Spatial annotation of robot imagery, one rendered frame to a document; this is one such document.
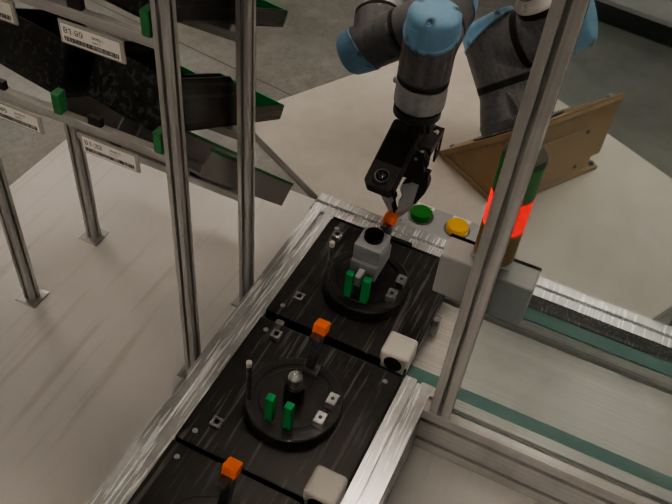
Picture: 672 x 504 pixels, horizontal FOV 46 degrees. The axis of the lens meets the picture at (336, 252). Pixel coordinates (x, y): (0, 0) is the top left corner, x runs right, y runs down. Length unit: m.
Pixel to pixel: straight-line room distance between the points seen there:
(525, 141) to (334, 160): 0.91
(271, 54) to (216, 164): 2.46
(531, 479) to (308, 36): 2.83
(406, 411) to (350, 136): 0.77
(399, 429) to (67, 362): 0.55
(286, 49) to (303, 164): 2.00
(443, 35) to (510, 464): 0.61
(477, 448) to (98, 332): 0.64
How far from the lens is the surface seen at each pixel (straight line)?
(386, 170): 1.15
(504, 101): 1.64
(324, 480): 1.07
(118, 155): 1.04
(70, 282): 1.47
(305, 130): 1.77
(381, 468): 1.13
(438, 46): 1.09
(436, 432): 1.22
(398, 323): 1.26
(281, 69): 3.52
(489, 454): 1.21
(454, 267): 1.00
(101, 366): 1.35
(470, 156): 1.67
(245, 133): 1.14
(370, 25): 1.24
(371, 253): 1.20
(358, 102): 1.87
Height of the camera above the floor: 1.94
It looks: 46 degrees down
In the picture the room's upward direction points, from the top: 7 degrees clockwise
